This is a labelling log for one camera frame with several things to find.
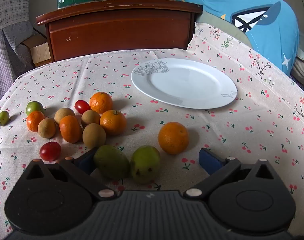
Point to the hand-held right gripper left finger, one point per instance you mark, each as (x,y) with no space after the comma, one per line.
(86,162)

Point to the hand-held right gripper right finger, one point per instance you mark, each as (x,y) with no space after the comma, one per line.
(210,162)

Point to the small green fruit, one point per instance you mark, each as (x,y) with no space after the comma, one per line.
(3,117)

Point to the brown longan fruit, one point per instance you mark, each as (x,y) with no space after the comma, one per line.
(46,128)
(94,135)
(64,115)
(90,118)

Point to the oval small orange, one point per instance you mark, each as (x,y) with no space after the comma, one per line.
(70,129)

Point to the red cherry tomato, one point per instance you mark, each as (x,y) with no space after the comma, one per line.
(49,151)
(82,106)

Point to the green and red tomato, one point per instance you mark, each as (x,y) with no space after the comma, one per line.
(34,107)

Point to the large orange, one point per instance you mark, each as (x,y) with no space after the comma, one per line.
(173,138)

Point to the orange with green stem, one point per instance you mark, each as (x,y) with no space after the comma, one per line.
(113,122)

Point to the green fruit with dark spots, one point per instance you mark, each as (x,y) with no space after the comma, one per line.
(145,164)

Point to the white plate with grey flower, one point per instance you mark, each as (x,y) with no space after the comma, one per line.
(187,82)

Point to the cherry print tablecloth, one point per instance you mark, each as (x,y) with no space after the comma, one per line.
(217,135)

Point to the lilac checked cloth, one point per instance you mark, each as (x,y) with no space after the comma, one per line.
(6,42)

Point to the open cardboard box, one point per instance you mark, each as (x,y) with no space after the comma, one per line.
(40,52)

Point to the grey-green bed sheet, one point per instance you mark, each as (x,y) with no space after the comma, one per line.
(217,27)

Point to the pale pillow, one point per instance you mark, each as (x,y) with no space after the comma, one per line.
(303,62)

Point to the blue printed quilt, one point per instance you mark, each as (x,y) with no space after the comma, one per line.
(267,25)

